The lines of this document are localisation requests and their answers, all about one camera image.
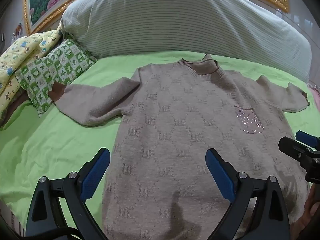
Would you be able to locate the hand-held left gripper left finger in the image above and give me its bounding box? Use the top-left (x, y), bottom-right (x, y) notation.
top-left (25, 148), bottom-right (111, 240)

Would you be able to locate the person's right hand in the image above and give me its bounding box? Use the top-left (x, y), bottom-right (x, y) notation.
top-left (304, 184), bottom-right (320, 222)

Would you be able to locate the pink cloth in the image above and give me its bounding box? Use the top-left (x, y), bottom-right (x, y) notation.
top-left (307, 81), bottom-right (320, 98)

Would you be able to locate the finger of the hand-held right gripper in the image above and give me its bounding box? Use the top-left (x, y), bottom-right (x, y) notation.
top-left (278, 136), bottom-right (313, 167)
top-left (295, 130), bottom-right (320, 152)

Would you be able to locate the light green bedsheet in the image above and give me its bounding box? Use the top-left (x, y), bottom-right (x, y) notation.
top-left (0, 50), bottom-right (320, 230)

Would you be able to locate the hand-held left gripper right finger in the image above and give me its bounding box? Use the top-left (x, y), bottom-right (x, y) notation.
top-left (205, 148), bottom-right (291, 240)

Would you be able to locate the beige knit sweater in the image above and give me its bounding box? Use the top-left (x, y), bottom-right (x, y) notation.
top-left (49, 54), bottom-right (312, 240)

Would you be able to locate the green checkered pillow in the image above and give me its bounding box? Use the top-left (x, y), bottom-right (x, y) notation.
top-left (15, 39), bottom-right (97, 117)

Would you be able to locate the yellow printed blanket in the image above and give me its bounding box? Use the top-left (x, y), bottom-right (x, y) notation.
top-left (0, 27), bottom-right (63, 120)

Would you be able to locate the brown cloth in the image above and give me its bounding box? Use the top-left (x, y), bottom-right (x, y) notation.
top-left (0, 90), bottom-right (33, 130)

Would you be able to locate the colourful wall sticker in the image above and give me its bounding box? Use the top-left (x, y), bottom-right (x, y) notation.
top-left (11, 21), bottom-right (24, 40)

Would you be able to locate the gold framed floral painting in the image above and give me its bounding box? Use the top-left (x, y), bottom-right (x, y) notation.
top-left (24, 0), bottom-right (290, 35)

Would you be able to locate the large striped pillow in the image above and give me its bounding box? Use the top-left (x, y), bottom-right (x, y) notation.
top-left (61, 0), bottom-right (313, 83)

